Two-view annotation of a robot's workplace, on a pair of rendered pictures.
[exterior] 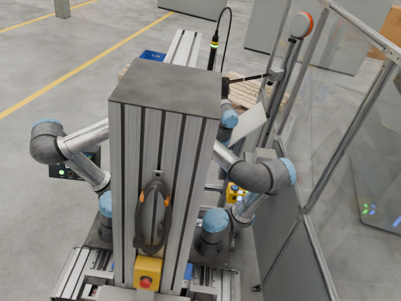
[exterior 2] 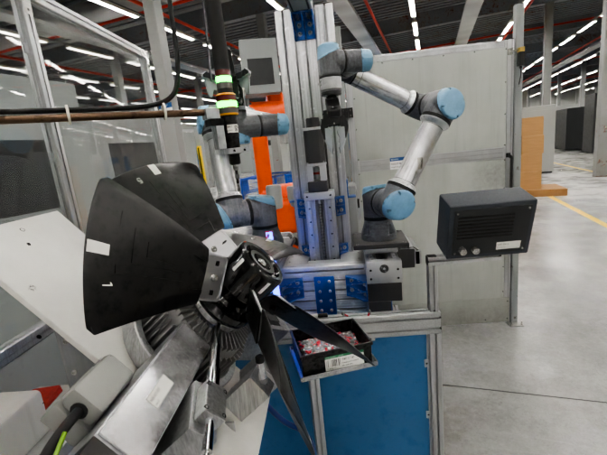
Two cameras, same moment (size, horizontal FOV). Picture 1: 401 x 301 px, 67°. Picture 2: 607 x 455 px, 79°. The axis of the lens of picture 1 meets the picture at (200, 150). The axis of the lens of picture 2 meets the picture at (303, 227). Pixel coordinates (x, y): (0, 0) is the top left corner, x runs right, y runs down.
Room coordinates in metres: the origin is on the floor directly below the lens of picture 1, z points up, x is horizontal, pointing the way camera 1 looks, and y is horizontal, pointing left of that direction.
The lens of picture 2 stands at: (2.50, 0.33, 1.45)
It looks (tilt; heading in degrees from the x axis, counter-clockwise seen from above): 12 degrees down; 191
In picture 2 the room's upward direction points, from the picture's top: 6 degrees counter-clockwise
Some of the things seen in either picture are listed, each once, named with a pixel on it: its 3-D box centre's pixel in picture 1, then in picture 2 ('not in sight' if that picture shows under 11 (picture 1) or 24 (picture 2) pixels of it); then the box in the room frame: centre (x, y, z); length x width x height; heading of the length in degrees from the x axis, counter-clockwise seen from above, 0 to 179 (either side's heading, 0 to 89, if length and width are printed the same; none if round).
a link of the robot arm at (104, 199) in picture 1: (111, 206); (377, 199); (0.93, 0.36, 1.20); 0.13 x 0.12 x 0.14; 26
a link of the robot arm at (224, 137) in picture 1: (221, 133); (242, 127); (1.24, -0.08, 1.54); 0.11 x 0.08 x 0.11; 123
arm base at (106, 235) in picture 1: (112, 223); (378, 226); (0.93, 0.36, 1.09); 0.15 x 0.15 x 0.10
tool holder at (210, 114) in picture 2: not in sight; (226, 131); (1.70, 0.03, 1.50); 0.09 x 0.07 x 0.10; 132
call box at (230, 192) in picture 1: (239, 194); not in sight; (1.37, -0.30, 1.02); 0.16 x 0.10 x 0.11; 97
